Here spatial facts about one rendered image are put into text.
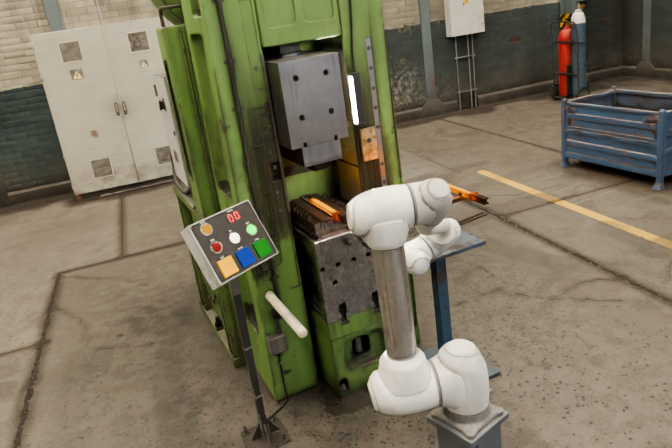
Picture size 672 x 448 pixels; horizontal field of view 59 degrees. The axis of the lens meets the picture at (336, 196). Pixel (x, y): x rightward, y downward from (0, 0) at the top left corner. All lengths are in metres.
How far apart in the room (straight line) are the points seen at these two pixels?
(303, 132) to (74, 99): 5.52
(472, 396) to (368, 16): 1.84
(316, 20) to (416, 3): 6.77
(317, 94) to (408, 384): 1.40
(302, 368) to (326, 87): 1.51
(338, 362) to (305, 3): 1.79
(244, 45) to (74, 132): 5.47
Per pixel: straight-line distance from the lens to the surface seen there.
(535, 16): 10.79
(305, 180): 3.34
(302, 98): 2.74
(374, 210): 1.73
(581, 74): 9.88
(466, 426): 2.12
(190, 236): 2.52
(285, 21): 2.86
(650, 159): 6.04
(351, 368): 3.25
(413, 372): 1.95
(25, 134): 8.79
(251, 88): 2.80
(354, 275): 3.00
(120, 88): 7.97
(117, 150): 8.08
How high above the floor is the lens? 1.99
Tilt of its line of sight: 18 degrees down
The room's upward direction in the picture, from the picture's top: 8 degrees counter-clockwise
